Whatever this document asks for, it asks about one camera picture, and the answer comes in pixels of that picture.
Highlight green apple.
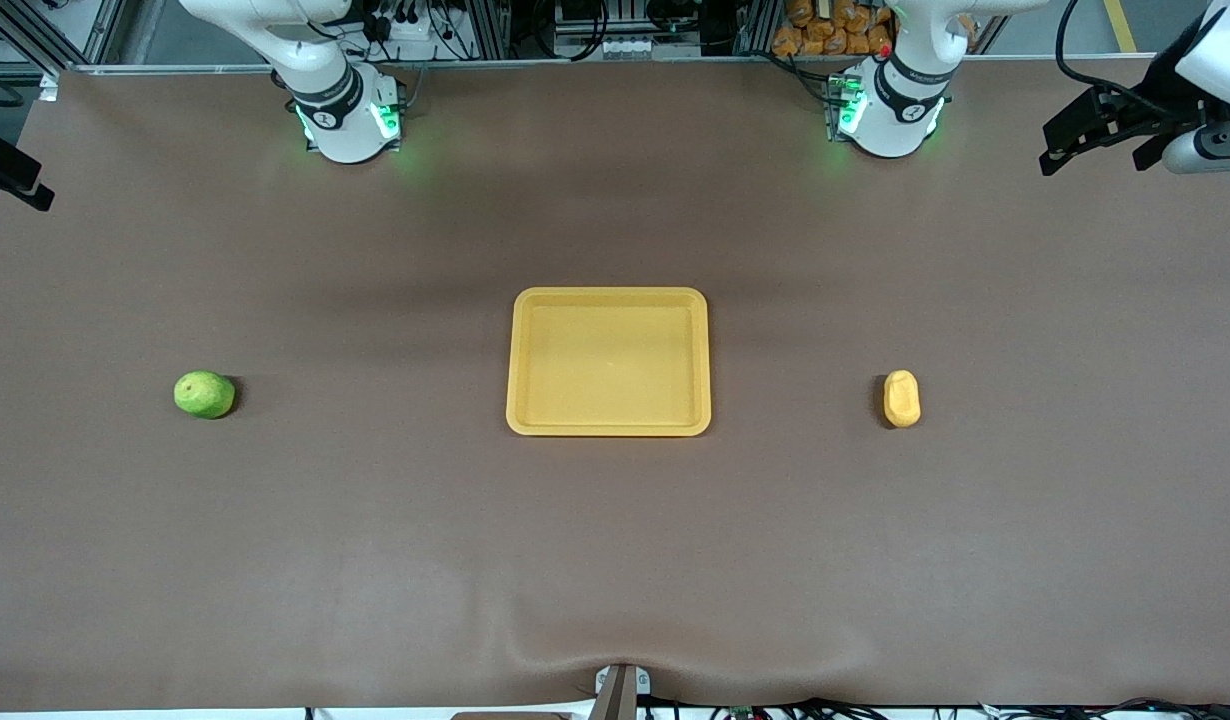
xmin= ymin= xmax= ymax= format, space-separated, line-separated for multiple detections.
xmin=173 ymin=370 xmax=238 ymax=420

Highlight yellow potato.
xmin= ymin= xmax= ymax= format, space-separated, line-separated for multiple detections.
xmin=883 ymin=369 xmax=923 ymax=429

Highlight yellow plastic tray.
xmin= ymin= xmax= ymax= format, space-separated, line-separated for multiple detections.
xmin=505 ymin=286 xmax=713 ymax=438

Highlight orange bread rolls pile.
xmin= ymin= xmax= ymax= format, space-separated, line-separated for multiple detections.
xmin=772 ymin=0 xmax=896 ymax=58

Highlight white power strip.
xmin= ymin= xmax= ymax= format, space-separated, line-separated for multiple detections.
xmin=368 ymin=8 xmax=448 ymax=48

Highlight brown table mat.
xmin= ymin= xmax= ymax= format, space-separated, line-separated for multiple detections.
xmin=0 ymin=58 xmax=1230 ymax=713

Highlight aluminium table edge rail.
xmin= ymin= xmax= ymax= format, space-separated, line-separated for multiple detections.
xmin=70 ymin=54 xmax=1176 ymax=77

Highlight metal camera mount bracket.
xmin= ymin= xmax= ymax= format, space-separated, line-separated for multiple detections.
xmin=593 ymin=663 xmax=652 ymax=720

